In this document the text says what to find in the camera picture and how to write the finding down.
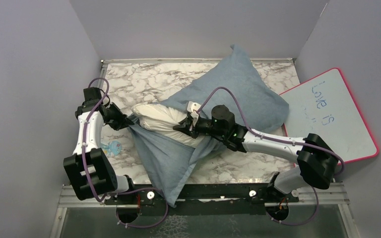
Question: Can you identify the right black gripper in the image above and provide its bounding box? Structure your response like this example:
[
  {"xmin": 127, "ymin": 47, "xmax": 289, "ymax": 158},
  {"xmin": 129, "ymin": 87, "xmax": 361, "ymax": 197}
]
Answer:
[{"xmin": 173, "ymin": 116, "xmax": 226, "ymax": 140}]

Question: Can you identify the white pillow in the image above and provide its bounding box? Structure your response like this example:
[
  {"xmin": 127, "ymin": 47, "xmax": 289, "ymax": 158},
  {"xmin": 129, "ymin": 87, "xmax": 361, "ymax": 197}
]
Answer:
[{"xmin": 131, "ymin": 104, "xmax": 205, "ymax": 148}]

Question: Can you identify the patchwork and blue pillowcase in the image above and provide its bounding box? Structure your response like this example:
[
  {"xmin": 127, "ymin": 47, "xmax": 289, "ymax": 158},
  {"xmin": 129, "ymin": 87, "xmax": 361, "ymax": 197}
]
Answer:
[{"xmin": 127, "ymin": 44, "xmax": 290, "ymax": 208}]

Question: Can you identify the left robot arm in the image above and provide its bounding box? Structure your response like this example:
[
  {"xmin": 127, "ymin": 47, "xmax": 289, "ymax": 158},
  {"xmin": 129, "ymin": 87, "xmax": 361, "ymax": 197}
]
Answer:
[{"xmin": 63, "ymin": 87, "xmax": 136, "ymax": 204}]

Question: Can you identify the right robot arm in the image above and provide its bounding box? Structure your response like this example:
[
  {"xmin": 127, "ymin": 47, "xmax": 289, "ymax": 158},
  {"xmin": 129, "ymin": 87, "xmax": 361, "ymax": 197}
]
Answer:
[{"xmin": 173, "ymin": 105, "xmax": 338, "ymax": 202}]

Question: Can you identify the blue packaged toothbrush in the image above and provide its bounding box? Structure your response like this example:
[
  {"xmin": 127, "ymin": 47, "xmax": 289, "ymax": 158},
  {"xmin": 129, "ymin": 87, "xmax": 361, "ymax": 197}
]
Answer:
[{"xmin": 101, "ymin": 141, "xmax": 122, "ymax": 157}]

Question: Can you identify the pink framed whiteboard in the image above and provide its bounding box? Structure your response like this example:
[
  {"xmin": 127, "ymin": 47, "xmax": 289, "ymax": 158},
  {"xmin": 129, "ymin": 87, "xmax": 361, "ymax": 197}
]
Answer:
[{"xmin": 280, "ymin": 68, "xmax": 380, "ymax": 163}]

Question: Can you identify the aluminium table frame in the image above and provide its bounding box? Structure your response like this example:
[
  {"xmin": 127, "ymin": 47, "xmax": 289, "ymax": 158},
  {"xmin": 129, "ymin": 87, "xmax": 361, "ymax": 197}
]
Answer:
[{"xmin": 49, "ymin": 58, "xmax": 361, "ymax": 238}]

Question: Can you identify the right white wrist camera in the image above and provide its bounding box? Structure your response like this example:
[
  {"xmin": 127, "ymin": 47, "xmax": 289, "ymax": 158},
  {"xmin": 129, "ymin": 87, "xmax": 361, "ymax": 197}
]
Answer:
[{"xmin": 187, "ymin": 101, "xmax": 201, "ymax": 127}]

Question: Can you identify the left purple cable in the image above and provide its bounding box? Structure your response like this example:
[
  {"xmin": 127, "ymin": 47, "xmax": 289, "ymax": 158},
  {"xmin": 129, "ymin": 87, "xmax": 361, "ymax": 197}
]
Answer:
[{"xmin": 80, "ymin": 77, "xmax": 170, "ymax": 230}]

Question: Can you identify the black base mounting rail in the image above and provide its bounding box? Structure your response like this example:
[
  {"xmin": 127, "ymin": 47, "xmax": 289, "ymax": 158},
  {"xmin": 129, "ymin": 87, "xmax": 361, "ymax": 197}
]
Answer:
[{"xmin": 104, "ymin": 183, "xmax": 299, "ymax": 216}]

